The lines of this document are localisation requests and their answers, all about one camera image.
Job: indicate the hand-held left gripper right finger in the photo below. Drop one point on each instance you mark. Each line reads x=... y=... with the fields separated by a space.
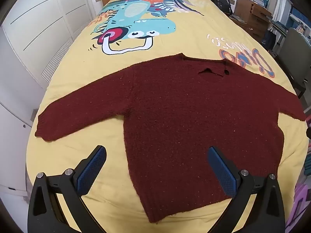
x=222 y=172

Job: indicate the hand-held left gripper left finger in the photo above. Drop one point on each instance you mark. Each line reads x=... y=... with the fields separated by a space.
x=91 y=172

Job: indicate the dark red knit sweater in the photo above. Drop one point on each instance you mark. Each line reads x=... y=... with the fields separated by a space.
x=182 y=126

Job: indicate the yellow printed bed blanket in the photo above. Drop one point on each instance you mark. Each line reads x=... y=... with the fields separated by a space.
x=170 y=46

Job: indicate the dark shopping bag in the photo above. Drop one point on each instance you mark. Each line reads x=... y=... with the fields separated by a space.
x=269 y=38

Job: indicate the grey-green chair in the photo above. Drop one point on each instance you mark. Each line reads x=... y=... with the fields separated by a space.
x=295 y=48

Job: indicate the white wardrobe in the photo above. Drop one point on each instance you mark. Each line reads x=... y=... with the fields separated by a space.
x=36 y=29

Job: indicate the wooden drawer cabinet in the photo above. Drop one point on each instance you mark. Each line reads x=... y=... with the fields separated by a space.
x=252 y=17

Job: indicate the black backpack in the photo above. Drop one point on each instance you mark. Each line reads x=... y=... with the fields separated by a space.
x=221 y=0

